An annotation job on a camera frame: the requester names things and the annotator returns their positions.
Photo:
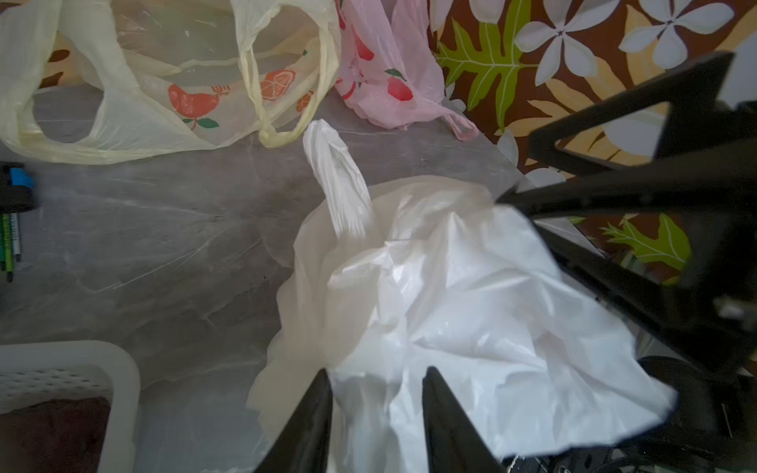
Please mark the small black connector with wires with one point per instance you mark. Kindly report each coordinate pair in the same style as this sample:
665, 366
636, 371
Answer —
17, 197

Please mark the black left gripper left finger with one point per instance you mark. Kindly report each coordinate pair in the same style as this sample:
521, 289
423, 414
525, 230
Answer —
303, 445

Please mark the white perforated plastic basket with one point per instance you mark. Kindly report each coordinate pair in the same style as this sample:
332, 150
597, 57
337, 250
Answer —
40, 372

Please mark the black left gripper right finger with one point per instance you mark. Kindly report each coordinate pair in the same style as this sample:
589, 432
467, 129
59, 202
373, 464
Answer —
452, 443

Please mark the pink apple-print plastic bag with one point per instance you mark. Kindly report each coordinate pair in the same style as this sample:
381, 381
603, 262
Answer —
388, 74

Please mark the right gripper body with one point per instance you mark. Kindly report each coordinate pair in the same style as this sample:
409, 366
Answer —
711, 429

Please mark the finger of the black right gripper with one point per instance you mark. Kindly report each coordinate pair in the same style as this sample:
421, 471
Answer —
696, 119
695, 213

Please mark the yellow orange-print plastic bag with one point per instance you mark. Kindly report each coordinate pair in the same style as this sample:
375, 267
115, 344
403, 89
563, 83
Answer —
175, 76

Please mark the white plastic bag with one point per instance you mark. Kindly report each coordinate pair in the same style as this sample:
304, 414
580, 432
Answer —
429, 272

